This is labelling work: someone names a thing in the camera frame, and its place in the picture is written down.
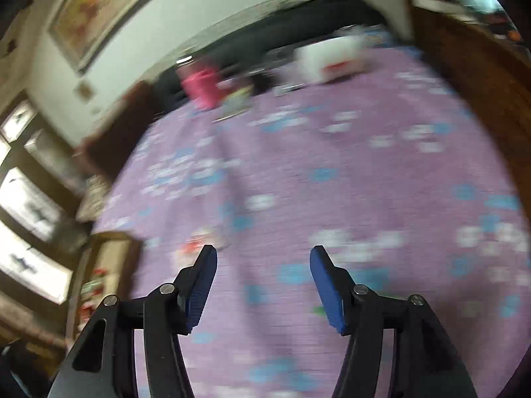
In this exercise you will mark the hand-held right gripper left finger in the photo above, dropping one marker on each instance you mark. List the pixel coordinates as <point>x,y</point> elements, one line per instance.
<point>201,288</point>

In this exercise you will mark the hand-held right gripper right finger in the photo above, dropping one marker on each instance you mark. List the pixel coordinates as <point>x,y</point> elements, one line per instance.
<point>327,288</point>

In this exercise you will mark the cardboard box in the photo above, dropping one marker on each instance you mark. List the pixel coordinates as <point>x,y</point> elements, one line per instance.
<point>112,265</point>

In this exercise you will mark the green snack packet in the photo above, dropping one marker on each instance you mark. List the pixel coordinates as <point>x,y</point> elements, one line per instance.
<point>93,288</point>

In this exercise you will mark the purple floral blanket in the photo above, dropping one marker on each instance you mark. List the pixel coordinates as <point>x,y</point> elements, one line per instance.
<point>332,174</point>

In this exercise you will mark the floral cushion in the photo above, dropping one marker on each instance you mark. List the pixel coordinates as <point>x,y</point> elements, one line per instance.
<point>94,197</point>

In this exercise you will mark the maroon armchair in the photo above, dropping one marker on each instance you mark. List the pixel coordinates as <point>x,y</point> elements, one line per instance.
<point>120,132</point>

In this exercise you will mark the wooden cabinet with glass doors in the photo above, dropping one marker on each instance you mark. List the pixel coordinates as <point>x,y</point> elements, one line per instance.
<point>37,215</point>

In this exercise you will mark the small colourful book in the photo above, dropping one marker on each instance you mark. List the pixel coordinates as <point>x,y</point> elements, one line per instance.
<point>234,105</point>

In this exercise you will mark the bottle with pink knitted sleeve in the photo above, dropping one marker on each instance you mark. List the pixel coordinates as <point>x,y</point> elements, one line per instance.
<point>203,85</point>

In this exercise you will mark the white tissue pack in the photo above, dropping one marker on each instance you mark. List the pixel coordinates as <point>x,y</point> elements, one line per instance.
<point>327,58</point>

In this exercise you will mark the pale blue packet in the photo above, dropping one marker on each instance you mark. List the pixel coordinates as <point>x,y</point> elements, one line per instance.
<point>378,35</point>

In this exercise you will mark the black padded headboard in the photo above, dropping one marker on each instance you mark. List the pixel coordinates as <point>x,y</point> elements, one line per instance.
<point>269,33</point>

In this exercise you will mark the framed painting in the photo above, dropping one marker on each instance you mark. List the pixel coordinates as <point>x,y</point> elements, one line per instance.
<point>108,4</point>

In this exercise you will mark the wall switch plate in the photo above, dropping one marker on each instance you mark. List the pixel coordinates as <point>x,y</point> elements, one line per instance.
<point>83,91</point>

